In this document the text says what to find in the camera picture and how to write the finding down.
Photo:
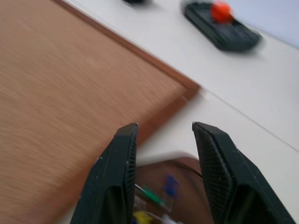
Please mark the wooden framed cork board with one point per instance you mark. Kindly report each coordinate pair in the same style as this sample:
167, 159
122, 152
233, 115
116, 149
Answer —
70, 88

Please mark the brown wooden tray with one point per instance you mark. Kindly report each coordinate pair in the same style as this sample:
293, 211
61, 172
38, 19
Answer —
184, 186

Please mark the black rectangular tray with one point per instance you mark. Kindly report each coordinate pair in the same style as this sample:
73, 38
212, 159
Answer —
224, 30

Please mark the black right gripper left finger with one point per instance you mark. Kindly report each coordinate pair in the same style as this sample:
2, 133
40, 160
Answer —
109, 179

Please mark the yellow pushpin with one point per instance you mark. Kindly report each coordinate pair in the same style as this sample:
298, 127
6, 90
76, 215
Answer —
142, 217

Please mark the black object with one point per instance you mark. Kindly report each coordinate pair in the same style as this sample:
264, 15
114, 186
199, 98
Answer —
136, 1

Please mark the orange ball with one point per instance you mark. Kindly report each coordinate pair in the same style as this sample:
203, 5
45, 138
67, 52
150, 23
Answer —
220, 11

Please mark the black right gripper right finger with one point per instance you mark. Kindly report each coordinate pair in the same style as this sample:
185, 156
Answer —
224, 168

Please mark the blue pushpin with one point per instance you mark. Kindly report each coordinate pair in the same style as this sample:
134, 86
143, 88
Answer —
171, 185

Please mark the white pushpin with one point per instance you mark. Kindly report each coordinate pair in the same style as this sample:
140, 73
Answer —
167, 219

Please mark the green pushpin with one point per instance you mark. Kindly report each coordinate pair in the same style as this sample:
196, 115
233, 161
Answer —
153, 196

